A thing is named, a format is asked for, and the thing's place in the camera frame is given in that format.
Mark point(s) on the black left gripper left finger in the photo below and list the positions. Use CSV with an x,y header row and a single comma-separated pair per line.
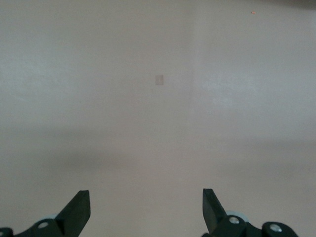
x,y
71,217

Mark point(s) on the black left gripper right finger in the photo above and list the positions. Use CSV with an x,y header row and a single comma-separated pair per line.
x,y
216,219

